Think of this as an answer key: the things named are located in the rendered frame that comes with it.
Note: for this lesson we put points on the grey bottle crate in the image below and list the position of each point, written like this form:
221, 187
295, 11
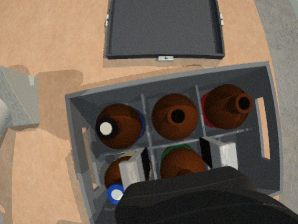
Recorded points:
255, 79

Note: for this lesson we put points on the light grey flat bar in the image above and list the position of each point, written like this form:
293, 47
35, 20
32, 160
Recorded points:
165, 58

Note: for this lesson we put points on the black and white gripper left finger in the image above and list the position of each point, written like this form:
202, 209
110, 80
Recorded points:
136, 169

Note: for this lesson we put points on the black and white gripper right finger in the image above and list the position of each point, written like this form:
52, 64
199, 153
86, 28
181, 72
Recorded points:
218, 154

